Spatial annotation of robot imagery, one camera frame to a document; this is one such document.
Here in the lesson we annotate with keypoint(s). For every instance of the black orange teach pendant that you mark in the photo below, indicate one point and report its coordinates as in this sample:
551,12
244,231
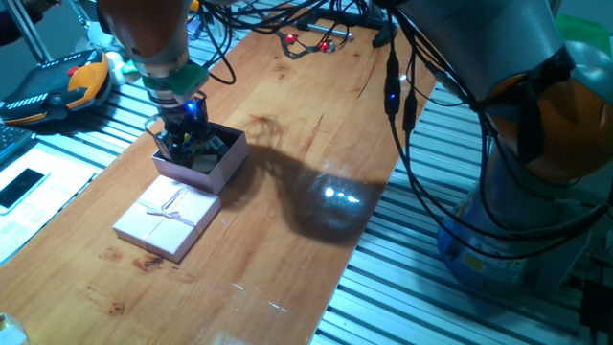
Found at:
52,91

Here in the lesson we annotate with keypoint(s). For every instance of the white smartphone black screen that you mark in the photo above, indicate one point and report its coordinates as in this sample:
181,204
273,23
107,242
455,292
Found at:
21,189

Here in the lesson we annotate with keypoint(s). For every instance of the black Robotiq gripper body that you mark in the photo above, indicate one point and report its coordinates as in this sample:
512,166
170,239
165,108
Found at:
184,120

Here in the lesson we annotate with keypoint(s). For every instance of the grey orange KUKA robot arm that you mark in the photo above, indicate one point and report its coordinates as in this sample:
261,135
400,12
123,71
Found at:
503,43

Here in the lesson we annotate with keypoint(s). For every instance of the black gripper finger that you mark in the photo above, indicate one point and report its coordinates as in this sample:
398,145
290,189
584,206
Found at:
167,146
200,143

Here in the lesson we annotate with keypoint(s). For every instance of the dark sleeved forearm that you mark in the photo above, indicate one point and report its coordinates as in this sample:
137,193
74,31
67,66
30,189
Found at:
12,26

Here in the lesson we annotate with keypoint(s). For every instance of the glossy wooden board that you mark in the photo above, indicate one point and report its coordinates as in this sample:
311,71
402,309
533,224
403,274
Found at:
239,287

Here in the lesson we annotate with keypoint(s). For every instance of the yellow emergency stop box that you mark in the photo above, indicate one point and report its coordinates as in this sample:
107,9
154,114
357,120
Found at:
194,6

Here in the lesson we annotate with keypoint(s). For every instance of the black metal bar clamp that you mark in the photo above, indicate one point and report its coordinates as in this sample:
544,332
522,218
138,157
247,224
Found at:
330,31

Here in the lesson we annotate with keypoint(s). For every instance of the pink gift box lid ribbon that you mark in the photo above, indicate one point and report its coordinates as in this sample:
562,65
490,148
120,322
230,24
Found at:
167,225

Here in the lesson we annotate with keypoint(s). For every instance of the gold foil white package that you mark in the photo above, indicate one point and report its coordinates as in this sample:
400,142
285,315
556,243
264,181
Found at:
12,330

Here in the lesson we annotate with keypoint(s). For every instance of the black computer keyboard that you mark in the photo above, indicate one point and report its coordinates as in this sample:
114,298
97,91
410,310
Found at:
12,141

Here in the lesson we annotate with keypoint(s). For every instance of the pink gift box base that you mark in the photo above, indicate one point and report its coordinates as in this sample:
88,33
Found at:
211,179

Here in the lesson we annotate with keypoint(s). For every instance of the green gripper mount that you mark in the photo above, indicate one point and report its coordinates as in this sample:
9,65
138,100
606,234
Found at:
184,81

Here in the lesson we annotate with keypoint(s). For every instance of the grey metal rod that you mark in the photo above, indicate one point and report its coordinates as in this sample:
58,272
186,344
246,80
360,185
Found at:
31,33
79,14

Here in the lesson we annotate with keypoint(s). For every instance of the green cloth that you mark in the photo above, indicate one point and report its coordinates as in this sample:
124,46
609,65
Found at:
584,33

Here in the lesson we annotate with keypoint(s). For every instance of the white paper pad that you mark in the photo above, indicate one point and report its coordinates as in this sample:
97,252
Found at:
62,191

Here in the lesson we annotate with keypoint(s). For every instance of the white round toy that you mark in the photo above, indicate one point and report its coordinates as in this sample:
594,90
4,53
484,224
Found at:
114,67

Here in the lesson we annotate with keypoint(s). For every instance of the small purple box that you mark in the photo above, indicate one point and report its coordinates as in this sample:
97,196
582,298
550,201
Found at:
194,28

